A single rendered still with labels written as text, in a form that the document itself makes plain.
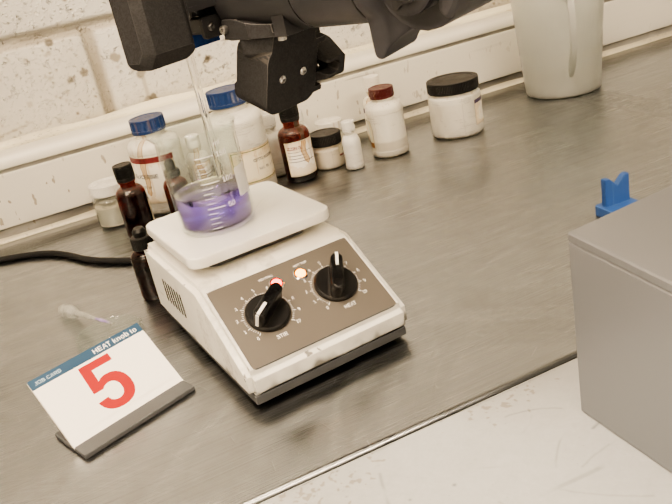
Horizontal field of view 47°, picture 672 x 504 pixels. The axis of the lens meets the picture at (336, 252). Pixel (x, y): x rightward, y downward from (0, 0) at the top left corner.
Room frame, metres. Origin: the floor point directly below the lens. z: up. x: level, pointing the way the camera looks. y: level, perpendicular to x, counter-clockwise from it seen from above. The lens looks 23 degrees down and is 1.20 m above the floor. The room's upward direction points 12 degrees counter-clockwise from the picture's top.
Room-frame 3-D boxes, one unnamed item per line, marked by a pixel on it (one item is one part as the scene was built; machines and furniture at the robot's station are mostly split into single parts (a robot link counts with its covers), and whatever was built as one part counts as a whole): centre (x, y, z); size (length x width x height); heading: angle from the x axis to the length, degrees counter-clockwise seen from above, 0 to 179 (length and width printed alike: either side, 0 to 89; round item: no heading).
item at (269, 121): (0.97, 0.05, 0.94); 0.03 x 0.03 x 0.08
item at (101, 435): (0.48, 0.17, 0.92); 0.09 x 0.06 x 0.04; 131
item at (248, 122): (0.92, 0.09, 0.96); 0.07 x 0.07 x 0.13
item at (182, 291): (0.57, 0.06, 0.94); 0.22 x 0.13 x 0.08; 26
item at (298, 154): (0.93, 0.02, 0.95); 0.04 x 0.04 x 0.10
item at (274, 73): (0.53, 0.01, 1.11); 0.07 x 0.06 x 0.07; 133
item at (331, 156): (0.96, -0.02, 0.92); 0.04 x 0.04 x 0.04
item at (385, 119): (0.96, -0.10, 0.94); 0.05 x 0.05 x 0.09
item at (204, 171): (0.58, 0.09, 1.03); 0.07 x 0.06 x 0.08; 110
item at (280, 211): (0.59, 0.07, 0.98); 0.12 x 0.12 x 0.01; 26
